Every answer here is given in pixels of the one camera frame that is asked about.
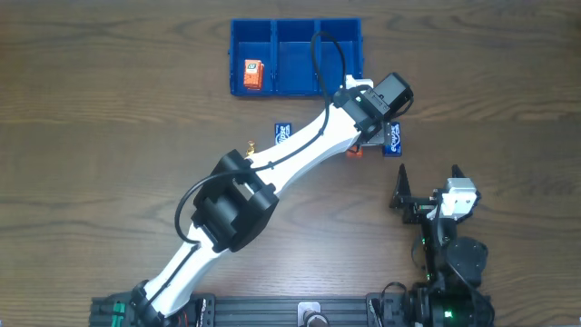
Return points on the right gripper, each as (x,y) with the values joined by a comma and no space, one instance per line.
(417,209)

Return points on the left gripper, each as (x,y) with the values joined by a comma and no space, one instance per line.
(379,138)

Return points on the blue candy pack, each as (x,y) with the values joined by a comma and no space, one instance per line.
(282,132)
(395,141)

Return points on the orange candy box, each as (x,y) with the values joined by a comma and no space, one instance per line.
(355,153)
(253,75)

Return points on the gold candy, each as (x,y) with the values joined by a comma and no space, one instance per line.
(250,148)

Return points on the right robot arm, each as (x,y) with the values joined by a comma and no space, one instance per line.
(463,263)

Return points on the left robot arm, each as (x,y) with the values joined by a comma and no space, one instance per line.
(299,154)

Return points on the blue tray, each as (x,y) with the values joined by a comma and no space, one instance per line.
(295,68)

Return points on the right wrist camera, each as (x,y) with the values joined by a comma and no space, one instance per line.
(458,197)

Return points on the mounting rail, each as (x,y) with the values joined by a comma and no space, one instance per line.
(263,311)

